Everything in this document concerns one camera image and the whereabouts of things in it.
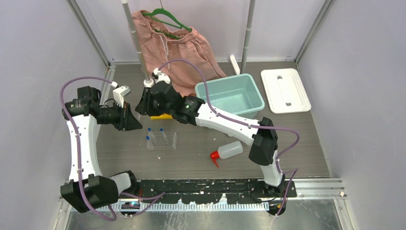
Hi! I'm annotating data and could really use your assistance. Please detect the blue capped tube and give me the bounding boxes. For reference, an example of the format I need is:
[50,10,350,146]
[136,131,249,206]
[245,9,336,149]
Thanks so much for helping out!
[146,136,154,150]
[160,128,167,139]
[148,127,156,141]

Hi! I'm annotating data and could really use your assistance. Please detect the white bin lid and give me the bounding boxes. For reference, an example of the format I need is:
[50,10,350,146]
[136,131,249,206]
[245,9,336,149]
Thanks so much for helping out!
[260,68,311,114]

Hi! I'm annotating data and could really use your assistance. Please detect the green clothes hanger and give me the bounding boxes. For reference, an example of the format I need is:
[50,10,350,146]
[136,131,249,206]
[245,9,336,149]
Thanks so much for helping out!
[141,7,193,40]

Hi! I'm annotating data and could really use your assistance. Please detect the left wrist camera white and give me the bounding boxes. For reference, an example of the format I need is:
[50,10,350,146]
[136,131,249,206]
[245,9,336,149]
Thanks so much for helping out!
[113,85,131,108]

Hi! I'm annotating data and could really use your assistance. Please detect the left metal rack pole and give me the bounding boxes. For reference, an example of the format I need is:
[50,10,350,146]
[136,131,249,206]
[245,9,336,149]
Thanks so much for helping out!
[121,0,155,88]

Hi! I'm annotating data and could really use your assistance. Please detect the metal rack pole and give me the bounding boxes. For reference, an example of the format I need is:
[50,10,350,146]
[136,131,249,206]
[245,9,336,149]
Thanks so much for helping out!
[121,0,155,88]
[240,0,256,74]

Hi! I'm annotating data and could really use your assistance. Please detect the white rack foot right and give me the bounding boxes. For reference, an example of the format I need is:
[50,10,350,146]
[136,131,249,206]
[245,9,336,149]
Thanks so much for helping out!
[229,55,240,75]

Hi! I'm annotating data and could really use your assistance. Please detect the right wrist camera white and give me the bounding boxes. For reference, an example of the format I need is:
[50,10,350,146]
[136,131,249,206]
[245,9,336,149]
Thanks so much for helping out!
[152,68,171,84]

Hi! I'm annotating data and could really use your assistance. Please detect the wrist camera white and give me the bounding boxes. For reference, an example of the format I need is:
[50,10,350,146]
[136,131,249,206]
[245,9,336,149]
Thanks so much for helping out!
[113,85,131,108]
[152,68,171,84]

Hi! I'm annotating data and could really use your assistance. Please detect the clear acrylic tube rack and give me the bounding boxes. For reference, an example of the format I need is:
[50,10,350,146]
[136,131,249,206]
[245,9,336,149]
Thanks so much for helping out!
[152,132,178,150]

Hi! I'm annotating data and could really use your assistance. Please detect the white wash bottle red cap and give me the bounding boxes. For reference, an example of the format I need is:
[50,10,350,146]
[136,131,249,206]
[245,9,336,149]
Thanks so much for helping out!
[210,141,243,168]

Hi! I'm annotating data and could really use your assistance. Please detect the right metal rack pole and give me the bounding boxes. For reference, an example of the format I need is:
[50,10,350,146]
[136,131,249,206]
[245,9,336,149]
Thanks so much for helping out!
[240,0,256,74]

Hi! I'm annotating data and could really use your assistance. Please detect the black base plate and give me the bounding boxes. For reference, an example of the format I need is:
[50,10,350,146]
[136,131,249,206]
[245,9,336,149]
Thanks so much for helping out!
[130,179,285,205]

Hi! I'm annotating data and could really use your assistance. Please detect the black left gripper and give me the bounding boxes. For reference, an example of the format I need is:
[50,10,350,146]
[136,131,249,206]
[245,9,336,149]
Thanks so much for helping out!
[96,100,142,131]

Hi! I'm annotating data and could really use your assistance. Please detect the yellow test tube rack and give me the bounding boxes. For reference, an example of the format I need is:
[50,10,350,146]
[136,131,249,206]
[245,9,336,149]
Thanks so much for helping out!
[150,114,173,120]

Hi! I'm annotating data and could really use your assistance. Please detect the teal plastic bin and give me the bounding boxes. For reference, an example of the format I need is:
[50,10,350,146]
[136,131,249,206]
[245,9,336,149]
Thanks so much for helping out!
[195,74,265,119]

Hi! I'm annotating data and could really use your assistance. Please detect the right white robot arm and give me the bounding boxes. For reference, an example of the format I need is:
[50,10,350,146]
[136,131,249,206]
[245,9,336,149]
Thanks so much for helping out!
[135,81,285,197]

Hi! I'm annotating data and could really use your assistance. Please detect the pink shorts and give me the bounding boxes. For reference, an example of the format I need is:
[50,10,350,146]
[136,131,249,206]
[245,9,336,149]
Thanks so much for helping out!
[132,11,226,96]

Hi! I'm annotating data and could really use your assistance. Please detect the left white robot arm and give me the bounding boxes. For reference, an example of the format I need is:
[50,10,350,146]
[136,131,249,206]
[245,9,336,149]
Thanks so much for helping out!
[60,86,143,213]

